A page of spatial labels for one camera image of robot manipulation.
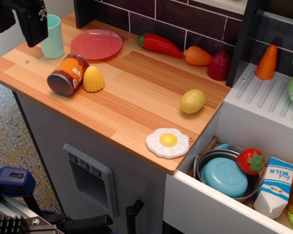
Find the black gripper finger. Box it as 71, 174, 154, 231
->
16, 0, 48, 47
0, 2, 16, 33

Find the yellow toy potato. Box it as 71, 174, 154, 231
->
180, 89, 206, 114

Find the black ribbed robot base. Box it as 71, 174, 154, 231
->
0, 214, 113, 234

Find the pink plastic plate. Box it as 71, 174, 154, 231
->
70, 29, 123, 59

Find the mint green plastic cup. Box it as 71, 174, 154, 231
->
40, 15, 64, 59

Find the orange toy soup can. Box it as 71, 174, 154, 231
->
47, 53, 89, 97

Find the yellow toy corn piece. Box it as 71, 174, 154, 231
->
83, 66, 105, 92

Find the red toy chili pepper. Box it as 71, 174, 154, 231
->
136, 32, 182, 59

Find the blue clamp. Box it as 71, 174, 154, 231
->
0, 166, 36, 197

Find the orange toy carrot lying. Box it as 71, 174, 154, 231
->
184, 46, 212, 66

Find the grey ice dispenser panel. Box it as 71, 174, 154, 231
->
63, 143, 119, 218

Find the white toy fried egg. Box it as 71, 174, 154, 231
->
145, 128, 190, 159

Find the dark red toy vegetable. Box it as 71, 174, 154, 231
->
207, 50, 231, 81

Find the orange toy carrot upright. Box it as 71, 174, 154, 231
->
255, 45, 277, 80

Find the metal toy pot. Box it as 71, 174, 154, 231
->
196, 146, 260, 202

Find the blue plastic bowl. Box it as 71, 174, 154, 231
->
201, 157, 248, 198

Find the red toy strawberry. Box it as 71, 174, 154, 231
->
236, 148, 266, 175

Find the white toy milk carton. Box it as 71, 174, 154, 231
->
253, 157, 293, 219

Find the black cabinet door handle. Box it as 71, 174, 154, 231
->
126, 199, 144, 234

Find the wooden spoon handle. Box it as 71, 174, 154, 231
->
189, 136, 218, 179

